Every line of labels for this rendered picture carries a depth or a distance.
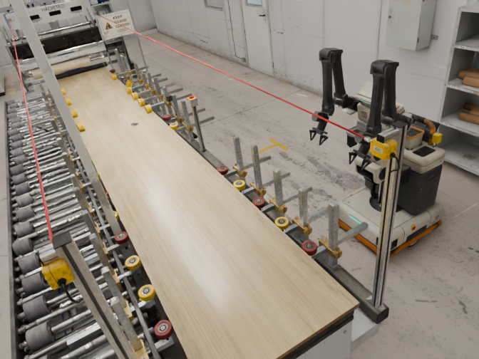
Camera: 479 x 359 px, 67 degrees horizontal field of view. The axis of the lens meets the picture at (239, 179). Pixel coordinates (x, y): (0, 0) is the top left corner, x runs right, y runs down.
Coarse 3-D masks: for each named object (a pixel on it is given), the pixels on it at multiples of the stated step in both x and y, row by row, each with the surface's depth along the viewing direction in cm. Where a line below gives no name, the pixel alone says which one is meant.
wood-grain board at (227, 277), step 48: (96, 96) 443; (96, 144) 332; (144, 144) 319; (144, 192) 256; (192, 192) 248; (240, 192) 241; (144, 240) 215; (192, 240) 209; (240, 240) 204; (288, 240) 199; (192, 288) 180; (240, 288) 176; (288, 288) 172; (336, 288) 169; (192, 336) 158; (240, 336) 155; (288, 336) 152
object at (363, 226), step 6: (354, 228) 208; (360, 228) 208; (366, 228) 210; (342, 234) 205; (348, 234) 205; (354, 234) 207; (342, 240) 203; (324, 246) 200; (318, 252) 197; (324, 252) 200; (312, 258) 196
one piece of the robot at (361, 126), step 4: (356, 124) 260; (360, 124) 257; (364, 124) 254; (352, 128) 263; (356, 128) 262; (360, 128) 259; (364, 128) 255; (348, 132) 259; (356, 132) 257; (348, 136) 264; (352, 136) 256; (348, 140) 266; (352, 140) 268; (348, 144) 268; (352, 144) 270; (356, 144) 273; (376, 160) 251
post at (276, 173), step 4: (276, 172) 219; (280, 172) 221; (276, 176) 220; (280, 176) 222; (276, 180) 223; (280, 180) 224; (276, 184) 225; (280, 184) 225; (276, 188) 227; (280, 188) 227; (276, 192) 229; (280, 192) 228; (276, 196) 231; (280, 196) 230; (276, 200) 234; (280, 200) 231; (280, 204) 233; (280, 216) 238
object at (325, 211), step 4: (324, 208) 228; (328, 208) 227; (316, 212) 226; (320, 212) 225; (324, 212) 226; (328, 212) 227; (312, 216) 223; (316, 216) 223; (320, 216) 225; (308, 220) 221; (312, 220) 223; (292, 224) 219; (296, 224) 219; (288, 228) 217; (292, 228) 217; (296, 228) 218; (284, 232) 215; (288, 232) 216
